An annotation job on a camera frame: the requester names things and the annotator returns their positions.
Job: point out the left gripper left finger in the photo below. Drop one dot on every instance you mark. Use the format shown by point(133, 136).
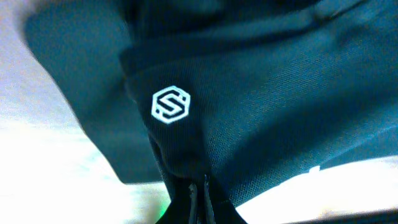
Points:
point(183, 207)

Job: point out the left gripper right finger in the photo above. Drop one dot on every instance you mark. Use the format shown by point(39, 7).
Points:
point(218, 207)

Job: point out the black t-shirt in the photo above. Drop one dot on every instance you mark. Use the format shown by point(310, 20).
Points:
point(249, 92)

